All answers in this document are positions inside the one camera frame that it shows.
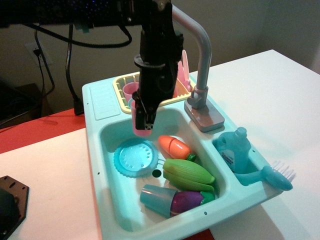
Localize green toy corn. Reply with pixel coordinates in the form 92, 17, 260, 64
162, 158, 215, 192

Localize grey toy faucet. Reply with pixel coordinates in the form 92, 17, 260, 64
172, 6, 225, 133

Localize pink plastic cup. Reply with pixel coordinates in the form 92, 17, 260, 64
130, 100, 152, 137

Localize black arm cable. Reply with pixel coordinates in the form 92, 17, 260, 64
24, 22, 133, 49

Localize teal toy sink unit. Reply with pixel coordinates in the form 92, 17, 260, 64
82, 78, 280, 240

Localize pink toy plate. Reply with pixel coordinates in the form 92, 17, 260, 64
173, 72, 190, 98

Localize yellow dish rack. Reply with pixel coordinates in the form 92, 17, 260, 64
112, 72, 196, 114

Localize blue dish brush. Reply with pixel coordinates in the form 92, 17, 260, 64
234, 161, 296, 191

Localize blue plastic cup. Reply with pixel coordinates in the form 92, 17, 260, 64
139, 184, 178, 218

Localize small blue bowl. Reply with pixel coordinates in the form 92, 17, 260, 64
127, 98, 134, 109

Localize blue toy detergent bottle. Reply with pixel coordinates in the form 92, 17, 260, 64
215, 127, 251, 174

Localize pink toy knife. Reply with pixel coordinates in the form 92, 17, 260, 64
182, 49, 189, 81

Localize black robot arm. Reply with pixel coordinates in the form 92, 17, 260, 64
0, 0, 184, 130

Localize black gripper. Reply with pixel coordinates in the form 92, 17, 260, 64
131, 62, 178, 130

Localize blue toy plate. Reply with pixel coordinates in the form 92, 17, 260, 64
113, 138, 159, 178

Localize orange toy carrot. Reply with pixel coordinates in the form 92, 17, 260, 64
158, 135, 197, 162

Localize pink toy mug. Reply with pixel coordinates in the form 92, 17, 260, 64
122, 82, 139, 102

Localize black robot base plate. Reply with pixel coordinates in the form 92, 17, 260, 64
0, 175, 30, 240

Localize black power cable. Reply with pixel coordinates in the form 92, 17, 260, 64
34, 24, 56, 101

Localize white wall outlet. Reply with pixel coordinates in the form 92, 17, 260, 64
24, 42, 53, 67

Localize purple toy eggplant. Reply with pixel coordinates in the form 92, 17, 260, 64
169, 191, 216, 217

